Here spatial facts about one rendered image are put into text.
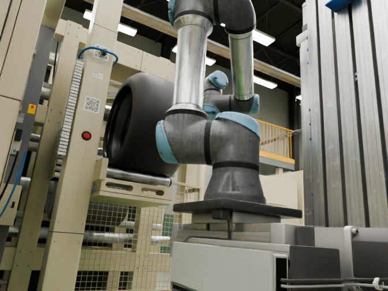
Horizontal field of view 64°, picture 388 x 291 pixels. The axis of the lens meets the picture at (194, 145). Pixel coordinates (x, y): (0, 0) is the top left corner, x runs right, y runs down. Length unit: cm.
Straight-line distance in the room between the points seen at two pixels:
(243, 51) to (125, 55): 117
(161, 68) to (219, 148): 146
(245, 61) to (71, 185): 92
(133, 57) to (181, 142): 138
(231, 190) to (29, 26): 60
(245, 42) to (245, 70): 10
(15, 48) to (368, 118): 78
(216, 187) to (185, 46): 40
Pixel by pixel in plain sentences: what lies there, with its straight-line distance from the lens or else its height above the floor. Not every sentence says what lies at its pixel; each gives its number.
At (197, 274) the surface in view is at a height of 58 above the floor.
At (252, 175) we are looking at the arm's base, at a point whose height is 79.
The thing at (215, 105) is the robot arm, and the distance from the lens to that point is 119.
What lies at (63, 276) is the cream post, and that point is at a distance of 150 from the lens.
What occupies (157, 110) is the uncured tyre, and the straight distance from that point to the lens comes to 147.
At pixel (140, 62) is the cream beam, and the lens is 211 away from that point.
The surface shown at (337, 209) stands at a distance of 73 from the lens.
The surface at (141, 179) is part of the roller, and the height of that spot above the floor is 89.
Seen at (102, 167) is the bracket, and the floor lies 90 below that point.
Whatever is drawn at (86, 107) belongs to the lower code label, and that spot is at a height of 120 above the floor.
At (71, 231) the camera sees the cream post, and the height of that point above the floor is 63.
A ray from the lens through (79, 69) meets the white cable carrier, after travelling 166.
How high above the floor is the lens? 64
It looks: 17 degrees up
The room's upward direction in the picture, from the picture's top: 4 degrees clockwise
